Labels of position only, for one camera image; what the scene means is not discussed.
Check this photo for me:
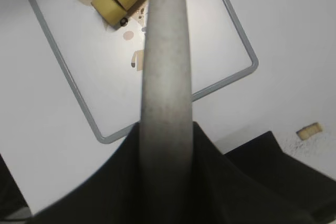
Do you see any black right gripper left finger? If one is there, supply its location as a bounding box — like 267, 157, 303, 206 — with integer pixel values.
29, 124, 144, 223

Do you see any cut banana end slice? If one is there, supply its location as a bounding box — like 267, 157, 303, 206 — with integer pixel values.
91, 0, 127, 26

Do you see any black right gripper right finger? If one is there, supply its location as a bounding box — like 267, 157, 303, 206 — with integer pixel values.
191, 123, 335, 223

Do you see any black knife stand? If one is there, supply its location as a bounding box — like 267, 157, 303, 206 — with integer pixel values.
0, 131, 336, 224

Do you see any small banana scrap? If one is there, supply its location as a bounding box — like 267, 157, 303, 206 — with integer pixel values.
296, 122, 323, 141

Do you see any knife with white handle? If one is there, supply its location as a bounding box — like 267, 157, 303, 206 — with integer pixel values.
139, 0, 193, 223

